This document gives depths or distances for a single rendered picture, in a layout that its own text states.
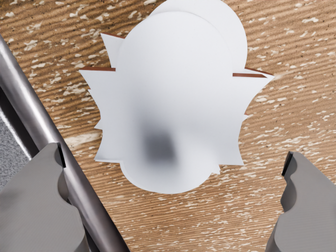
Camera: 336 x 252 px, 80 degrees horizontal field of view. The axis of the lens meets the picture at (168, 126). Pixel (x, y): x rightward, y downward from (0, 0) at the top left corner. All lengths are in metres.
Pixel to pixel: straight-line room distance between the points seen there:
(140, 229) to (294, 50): 0.27
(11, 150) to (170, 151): 0.21
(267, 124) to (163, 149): 0.11
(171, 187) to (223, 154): 0.05
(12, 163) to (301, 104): 0.33
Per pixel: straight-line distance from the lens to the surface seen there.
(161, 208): 0.27
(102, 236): 0.37
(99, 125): 0.17
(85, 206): 0.32
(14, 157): 0.31
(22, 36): 0.21
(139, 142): 0.15
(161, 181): 0.18
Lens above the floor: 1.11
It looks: 62 degrees down
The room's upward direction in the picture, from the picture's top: 179 degrees counter-clockwise
